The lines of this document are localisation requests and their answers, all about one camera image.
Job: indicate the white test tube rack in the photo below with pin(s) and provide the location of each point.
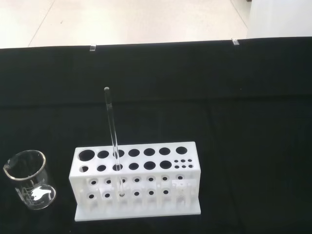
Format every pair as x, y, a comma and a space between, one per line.
141, 159

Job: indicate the pale white board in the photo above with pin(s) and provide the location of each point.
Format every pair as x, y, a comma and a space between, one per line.
280, 17

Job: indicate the clear cloth clip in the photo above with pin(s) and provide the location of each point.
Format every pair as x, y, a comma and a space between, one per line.
234, 41
92, 47

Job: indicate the clear glass graduated beaker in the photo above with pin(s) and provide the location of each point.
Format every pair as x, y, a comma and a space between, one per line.
14, 180

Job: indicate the black bench cloth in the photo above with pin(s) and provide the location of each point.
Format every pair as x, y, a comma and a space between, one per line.
195, 97

